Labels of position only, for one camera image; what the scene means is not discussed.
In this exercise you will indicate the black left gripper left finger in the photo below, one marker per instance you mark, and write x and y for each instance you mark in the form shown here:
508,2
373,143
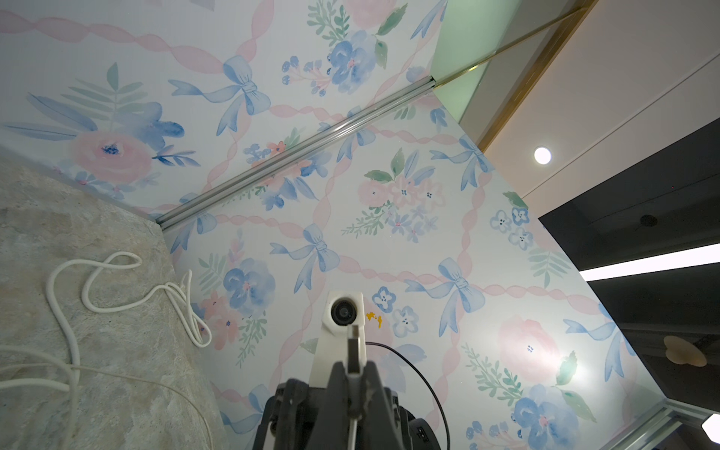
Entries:
331,429

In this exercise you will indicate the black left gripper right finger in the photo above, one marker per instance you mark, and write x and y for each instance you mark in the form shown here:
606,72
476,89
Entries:
379,425

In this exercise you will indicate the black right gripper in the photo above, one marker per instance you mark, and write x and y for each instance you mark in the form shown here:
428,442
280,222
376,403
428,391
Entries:
290,415

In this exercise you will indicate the round ceiling light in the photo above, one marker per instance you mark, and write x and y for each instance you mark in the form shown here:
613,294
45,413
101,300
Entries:
542,155

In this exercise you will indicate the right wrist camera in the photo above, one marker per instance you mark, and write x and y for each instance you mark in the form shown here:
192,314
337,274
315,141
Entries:
342,335

